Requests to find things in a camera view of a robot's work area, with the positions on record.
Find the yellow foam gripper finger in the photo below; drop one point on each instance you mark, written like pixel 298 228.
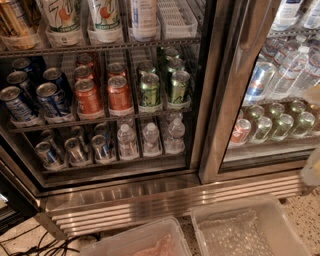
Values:
pixel 311 171

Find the green can behind glass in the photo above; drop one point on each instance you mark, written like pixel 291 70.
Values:
pixel 262 128

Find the orange can behind glass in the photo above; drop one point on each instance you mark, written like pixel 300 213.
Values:
pixel 241 131

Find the silver blue can behind glass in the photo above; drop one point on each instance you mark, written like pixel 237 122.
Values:
pixel 261 76

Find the empty white shelf tray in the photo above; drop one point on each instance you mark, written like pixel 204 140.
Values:
pixel 177 19

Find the front right orange can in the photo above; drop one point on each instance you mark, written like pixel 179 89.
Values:
pixel 119 93

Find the bottom right slim can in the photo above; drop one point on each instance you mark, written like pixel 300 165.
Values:
pixel 101 148

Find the slim can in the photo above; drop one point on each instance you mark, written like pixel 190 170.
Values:
pixel 48 154
pixel 75 150
pixel 101 148

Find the middle right orange can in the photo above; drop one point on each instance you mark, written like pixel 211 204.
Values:
pixel 116 69

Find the steel fridge base grille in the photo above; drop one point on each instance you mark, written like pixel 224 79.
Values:
pixel 102 207

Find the front left orange can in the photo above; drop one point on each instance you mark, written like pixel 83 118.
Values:
pixel 88 96

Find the bottom middle slim can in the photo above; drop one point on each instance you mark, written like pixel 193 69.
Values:
pixel 75 150

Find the middle left orange can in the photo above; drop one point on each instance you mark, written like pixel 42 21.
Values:
pixel 83 72

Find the back orange can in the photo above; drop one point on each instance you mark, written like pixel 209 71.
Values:
pixel 85 59

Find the bottom left slim can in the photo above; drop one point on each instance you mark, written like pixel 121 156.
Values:
pixel 48 154

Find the front right blue can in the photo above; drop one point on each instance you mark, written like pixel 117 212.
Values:
pixel 53 100

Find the middle right blue can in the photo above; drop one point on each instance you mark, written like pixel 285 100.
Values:
pixel 56 76

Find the front left blue can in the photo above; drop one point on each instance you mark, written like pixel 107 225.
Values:
pixel 16 104

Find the middle left blue can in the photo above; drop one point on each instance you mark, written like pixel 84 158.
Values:
pixel 21 79

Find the back blue can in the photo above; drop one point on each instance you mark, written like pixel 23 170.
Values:
pixel 26 65

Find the gold can top shelf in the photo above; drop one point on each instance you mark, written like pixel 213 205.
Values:
pixel 14 20

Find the right clear plastic bin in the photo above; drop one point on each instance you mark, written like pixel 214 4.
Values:
pixel 253 226

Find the clear plastic bin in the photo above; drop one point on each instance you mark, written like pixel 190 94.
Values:
pixel 253 226
pixel 163 237

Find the right water bottle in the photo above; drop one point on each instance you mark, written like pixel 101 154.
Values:
pixel 174 142

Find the water bottle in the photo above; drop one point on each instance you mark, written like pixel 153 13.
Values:
pixel 127 142
pixel 151 146
pixel 174 142

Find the left clear plastic bin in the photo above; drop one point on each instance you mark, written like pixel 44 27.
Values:
pixel 163 237

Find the middle water bottle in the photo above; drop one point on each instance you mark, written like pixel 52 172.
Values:
pixel 151 146

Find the left water bottle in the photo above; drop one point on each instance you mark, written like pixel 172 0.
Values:
pixel 127 142

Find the white labelled bottle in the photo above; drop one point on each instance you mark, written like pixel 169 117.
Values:
pixel 143 14

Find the right 7up bottle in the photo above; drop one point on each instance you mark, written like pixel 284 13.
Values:
pixel 105 14

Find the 7up bottle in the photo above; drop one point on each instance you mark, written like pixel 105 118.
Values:
pixel 105 14
pixel 62 15

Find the left 7up bottle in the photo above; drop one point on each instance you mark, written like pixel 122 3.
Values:
pixel 62 15

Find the steel fridge door frame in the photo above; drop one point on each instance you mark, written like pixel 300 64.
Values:
pixel 238 30

